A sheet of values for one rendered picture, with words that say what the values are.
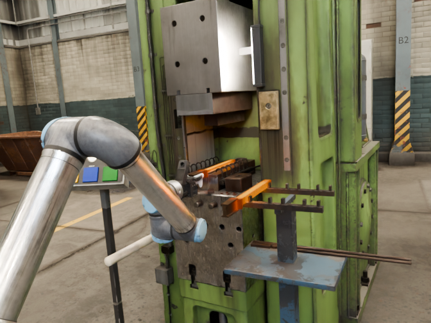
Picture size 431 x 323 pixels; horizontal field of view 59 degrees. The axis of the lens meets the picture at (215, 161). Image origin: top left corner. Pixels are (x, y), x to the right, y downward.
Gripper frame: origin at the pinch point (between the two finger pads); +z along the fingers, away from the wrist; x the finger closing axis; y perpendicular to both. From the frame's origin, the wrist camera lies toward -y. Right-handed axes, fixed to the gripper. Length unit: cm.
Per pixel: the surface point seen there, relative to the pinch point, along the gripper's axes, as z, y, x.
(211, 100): 4.4, -33.0, 6.9
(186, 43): 5, -59, -4
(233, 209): -37, 1, 36
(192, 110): 4.2, -28.8, -3.4
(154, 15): 20, -76, -32
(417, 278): 134, 106, 85
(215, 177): 2.9, 2.1, 6.2
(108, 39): 542, -160, -571
